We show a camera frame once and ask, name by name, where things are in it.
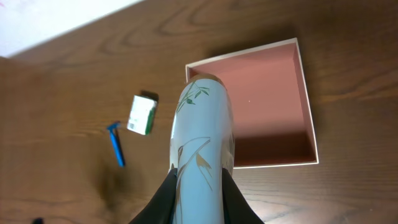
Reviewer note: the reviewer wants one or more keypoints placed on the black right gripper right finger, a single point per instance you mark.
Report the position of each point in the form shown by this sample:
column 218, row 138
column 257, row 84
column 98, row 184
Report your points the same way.
column 235, row 207

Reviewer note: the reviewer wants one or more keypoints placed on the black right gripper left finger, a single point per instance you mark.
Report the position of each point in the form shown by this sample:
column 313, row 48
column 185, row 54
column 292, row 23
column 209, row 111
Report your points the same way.
column 159, row 209

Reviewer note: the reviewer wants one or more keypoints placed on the white shampoo tube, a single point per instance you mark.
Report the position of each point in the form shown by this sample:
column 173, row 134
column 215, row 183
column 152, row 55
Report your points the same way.
column 201, row 146

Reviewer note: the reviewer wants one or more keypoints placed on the white box pink interior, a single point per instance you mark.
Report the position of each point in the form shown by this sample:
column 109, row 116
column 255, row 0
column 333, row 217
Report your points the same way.
column 273, row 123

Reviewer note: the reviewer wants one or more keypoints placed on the blue disposable razor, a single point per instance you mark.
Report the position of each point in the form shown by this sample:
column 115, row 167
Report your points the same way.
column 112, row 129

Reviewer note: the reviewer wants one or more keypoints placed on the green white soap packet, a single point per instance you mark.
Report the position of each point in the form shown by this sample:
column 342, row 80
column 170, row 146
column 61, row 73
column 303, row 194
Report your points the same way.
column 141, row 115

